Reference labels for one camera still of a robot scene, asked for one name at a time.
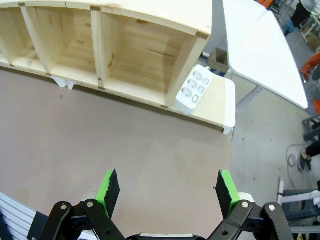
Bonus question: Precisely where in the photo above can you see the grey floor cable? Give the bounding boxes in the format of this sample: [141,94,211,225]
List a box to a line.
[286,143,305,191]

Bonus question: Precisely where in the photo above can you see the grey plastic cart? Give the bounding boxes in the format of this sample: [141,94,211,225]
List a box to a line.
[276,188,320,222]

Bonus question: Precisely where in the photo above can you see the white cable bundle black strap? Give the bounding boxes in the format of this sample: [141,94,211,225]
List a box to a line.
[0,191,98,240]

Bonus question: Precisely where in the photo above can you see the bystander in black top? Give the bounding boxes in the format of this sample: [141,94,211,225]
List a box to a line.
[283,0,314,36]

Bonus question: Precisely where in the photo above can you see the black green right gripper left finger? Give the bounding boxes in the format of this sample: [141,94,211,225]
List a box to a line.
[27,167,126,240]

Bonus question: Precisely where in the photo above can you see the wooden four-compartment shelf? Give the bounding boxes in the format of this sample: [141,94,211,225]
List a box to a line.
[0,0,213,110]

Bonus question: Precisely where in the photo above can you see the white table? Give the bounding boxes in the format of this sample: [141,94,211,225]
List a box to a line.
[221,0,309,110]

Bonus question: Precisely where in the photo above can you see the grey sneakers of bystander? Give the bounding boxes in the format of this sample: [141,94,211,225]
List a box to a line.
[297,149,313,172]

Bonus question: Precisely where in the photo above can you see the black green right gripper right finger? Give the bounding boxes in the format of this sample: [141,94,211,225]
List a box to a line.
[207,169,295,240]

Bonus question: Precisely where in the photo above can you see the small cardboard box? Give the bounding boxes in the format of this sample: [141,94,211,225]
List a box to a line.
[208,47,230,74]

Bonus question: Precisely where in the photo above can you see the white three-socket power strip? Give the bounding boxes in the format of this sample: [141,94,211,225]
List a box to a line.
[174,64,213,116]

